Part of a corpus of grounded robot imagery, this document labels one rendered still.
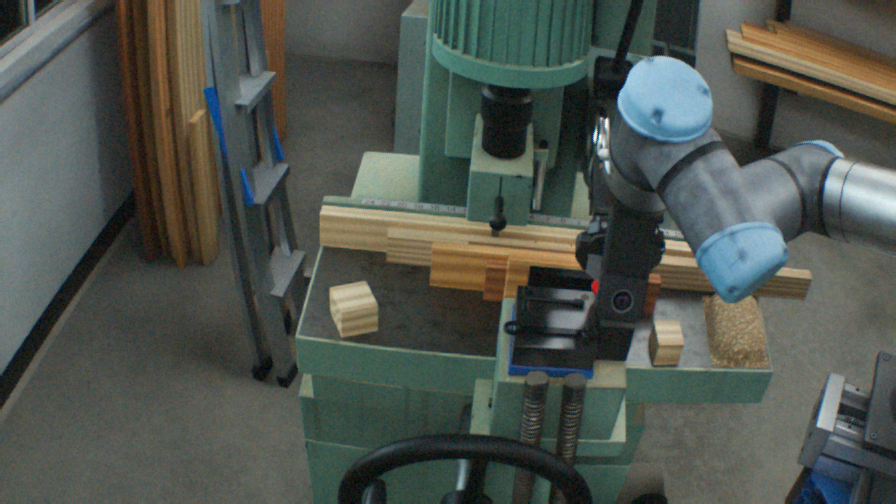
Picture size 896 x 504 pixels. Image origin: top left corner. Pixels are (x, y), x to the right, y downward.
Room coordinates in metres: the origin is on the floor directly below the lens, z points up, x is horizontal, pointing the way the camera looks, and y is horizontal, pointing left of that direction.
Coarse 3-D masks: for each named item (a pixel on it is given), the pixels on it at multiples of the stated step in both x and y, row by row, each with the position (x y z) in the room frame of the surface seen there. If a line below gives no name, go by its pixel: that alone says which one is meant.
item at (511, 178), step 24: (480, 120) 1.02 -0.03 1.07; (480, 144) 0.96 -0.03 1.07; (528, 144) 0.97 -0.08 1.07; (480, 168) 0.91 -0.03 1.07; (504, 168) 0.91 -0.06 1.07; (528, 168) 0.92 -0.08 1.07; (480, 192) 0.90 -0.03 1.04; (504, 192) 0.90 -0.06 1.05; (528, 192) 0.90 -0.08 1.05; (480, 216) 0.90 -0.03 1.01; (528, 216) 0.90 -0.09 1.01
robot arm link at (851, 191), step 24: (816, 144) 0.66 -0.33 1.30; (792, 168) 0.61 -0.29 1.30; (816, 168) 0.61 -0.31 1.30; (840, 168) 0.59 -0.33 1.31; (864, 168) 0.58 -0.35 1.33; (888, 168) 0.57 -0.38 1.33; (816, 192) 0.59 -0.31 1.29; (840, 192) 0.57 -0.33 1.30; (864, 192) 0.55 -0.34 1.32; (888, 192) 0.53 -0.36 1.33; (816, 216) 0.58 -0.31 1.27; (840, 216) 0.56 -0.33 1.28; (864, 216) 0.54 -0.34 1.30; (888, 216) 0.52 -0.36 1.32; (840, 240) 0.57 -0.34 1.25; (864, 240) 0.54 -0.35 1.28; (888, 240) 0.51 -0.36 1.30
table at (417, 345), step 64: (320, 256) 0.95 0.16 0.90; (384, 256) 0.96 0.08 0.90; (320, 320) 0.83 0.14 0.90; (384, 320) 0.84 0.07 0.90; (448, 320) 0.85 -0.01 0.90; (640, 320) 0.87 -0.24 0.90; (704, 320) 0.87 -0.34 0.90; (384, 384) 0.79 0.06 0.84; (448, 384) 0.79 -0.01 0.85; (640, 384) 0.78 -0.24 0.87; (704, 384) 0.78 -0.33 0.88
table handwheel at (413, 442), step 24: (384, 456) 0.61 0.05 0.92; (408, 456) 0.60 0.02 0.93; (432, 456) 0.60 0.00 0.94; (456, 456) 0.60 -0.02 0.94; (480, 456) 0.60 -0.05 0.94; (504, 456) 0.60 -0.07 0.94; (528, 456) 0.60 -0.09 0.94; (552, 456) 0.61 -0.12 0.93; (360, 480) 0.60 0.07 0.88; (456, 480) 0.66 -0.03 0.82; (480, 480) 0.60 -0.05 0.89; (552, 480) 0.59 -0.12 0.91; (576, 480) 0.60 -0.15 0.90
